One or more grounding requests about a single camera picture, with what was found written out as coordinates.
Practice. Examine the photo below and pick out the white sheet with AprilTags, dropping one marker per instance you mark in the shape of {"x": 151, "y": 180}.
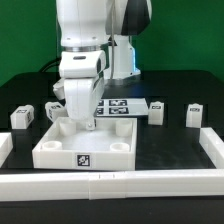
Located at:
{"x": 122, "y": 107}

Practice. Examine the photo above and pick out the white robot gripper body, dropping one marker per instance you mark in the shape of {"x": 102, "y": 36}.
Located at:
{"x": 83, "y": 82}

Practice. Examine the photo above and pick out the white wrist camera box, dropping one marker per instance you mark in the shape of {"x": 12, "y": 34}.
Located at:
{"x": 58, "y": 89}

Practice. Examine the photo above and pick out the white front fence bar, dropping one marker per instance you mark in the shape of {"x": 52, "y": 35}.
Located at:
{"x": 111, "y": 185}

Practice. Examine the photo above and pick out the white square tabletop part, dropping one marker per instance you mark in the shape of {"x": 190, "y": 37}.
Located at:
{"x": 69, "y": 145}

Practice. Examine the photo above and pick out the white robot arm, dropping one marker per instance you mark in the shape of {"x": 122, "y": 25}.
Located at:
{"x": 95, "y": 36}

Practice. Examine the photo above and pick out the white left fence piece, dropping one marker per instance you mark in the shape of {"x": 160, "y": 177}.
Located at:
{"x": 6, "y": 145}

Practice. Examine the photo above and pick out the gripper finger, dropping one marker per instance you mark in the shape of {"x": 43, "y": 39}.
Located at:
{"x": 91, "y": 123}

